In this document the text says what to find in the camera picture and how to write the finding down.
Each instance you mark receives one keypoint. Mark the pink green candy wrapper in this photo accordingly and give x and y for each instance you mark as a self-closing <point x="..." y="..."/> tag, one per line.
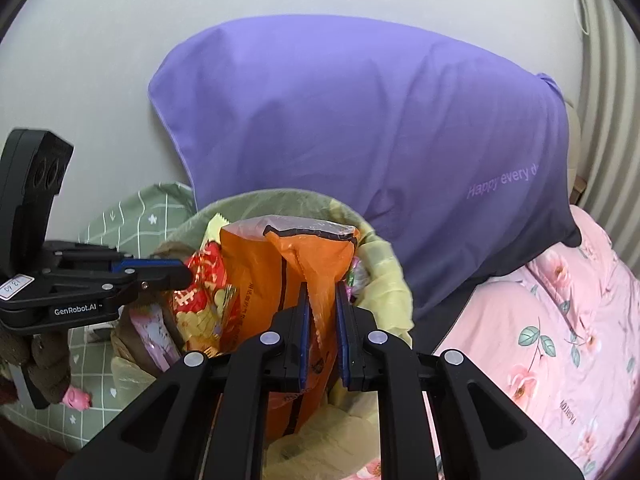
<point x="357" y="275"/>

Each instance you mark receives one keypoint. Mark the yellow-green trash bag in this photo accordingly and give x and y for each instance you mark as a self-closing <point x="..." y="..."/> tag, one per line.
<point x="385" y="300"/>

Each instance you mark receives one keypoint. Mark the person's left forearm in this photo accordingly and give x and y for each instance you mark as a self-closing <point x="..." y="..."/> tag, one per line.
<point x="47" y="360"/>

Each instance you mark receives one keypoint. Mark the pink cartoon packet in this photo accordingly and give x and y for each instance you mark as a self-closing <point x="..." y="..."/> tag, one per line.
<point x="150" y="335"/>

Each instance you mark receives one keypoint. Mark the red gold snack packet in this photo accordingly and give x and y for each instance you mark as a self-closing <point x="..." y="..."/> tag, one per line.
<point x="205" y="305"/>

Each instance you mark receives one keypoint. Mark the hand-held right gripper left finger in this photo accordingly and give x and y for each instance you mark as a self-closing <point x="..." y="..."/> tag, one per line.
<point x="303" y="335"/>

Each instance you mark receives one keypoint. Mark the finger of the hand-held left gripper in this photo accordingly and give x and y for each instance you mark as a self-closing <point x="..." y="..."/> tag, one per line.
<point x="165" y="274"/>
<point x="80" y="259"/>

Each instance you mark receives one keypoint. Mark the orange snack packet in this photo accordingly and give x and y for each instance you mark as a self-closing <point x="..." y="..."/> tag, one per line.
<point x="255" y="280"/>

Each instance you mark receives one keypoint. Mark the purple pillow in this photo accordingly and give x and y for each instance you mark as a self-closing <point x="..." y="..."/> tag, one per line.
<point x="350" y="135"/>

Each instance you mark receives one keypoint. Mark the pink floral quilt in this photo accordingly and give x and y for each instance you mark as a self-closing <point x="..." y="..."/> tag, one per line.
<point x="550" y="335"/>

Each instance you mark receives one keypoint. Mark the green checked bedsheet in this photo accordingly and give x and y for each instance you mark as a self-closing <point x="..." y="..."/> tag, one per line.
<point x="95" y="375"/>

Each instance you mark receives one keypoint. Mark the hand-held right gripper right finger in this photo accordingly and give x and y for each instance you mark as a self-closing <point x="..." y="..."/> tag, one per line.
<point x="344" y="340"/>

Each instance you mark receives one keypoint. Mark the beige pleated curtain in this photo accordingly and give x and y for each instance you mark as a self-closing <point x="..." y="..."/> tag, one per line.
<point x="615" y="110"/>

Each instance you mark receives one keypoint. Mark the yellow wafer packet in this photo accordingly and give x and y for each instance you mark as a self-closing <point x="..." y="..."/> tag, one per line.
<point x="216" y="230"/>

